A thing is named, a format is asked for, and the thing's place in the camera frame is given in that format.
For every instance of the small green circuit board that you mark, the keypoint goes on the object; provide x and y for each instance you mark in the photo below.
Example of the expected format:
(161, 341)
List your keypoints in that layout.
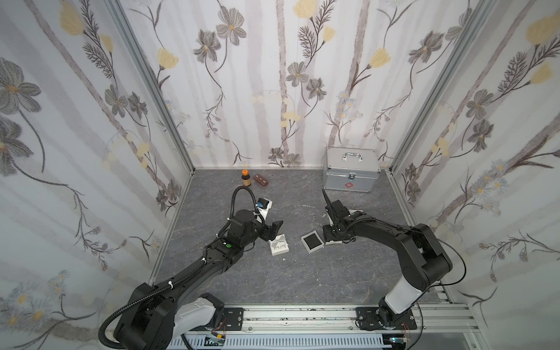
(215, 340)

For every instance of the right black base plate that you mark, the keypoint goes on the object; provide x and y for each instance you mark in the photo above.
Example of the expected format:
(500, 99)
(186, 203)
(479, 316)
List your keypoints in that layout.
(367, 318)

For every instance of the small dark red box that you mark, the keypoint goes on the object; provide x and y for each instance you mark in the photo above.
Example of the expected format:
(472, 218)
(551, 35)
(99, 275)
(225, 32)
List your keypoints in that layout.
(261, 180)

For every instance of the white slotted cable duct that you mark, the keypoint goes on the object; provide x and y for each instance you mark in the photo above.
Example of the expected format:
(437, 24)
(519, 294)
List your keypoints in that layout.
(278, 341)

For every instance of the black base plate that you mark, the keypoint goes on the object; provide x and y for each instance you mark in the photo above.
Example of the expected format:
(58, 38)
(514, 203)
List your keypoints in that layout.
(367, 318)
(227, 319)

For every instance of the white bow jewelry box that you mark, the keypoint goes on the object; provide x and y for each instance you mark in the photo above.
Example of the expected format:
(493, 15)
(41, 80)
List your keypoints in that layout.
(314, 250)
(279, 245)

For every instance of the brown bottle orange cap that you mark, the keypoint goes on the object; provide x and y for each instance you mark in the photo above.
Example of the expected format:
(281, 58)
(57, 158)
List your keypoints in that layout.
(246, 178)

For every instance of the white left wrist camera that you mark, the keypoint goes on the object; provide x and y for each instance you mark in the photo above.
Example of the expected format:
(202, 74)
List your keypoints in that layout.
(263, 207)

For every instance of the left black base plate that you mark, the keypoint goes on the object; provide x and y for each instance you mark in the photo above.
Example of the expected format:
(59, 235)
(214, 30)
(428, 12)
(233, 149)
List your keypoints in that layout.
(227, 319)

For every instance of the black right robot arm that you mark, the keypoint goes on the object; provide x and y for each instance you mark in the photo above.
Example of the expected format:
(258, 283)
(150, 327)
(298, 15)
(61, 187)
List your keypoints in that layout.
(422, 258)

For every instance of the silver aluminium first aid case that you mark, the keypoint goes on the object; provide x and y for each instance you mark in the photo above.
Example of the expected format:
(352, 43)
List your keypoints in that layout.
(350, 169)

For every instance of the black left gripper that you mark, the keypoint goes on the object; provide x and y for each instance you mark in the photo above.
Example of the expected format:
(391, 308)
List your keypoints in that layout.
(269, 231)

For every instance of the aluminium mounting rail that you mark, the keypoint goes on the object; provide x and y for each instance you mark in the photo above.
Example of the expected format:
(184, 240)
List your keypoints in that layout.
(440, 326)

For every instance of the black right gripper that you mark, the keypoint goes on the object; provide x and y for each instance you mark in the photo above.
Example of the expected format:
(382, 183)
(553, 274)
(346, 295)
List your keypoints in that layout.
(334, 219)

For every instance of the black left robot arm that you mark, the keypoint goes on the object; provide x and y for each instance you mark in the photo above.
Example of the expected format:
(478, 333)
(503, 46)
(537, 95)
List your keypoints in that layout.
(148, 320)

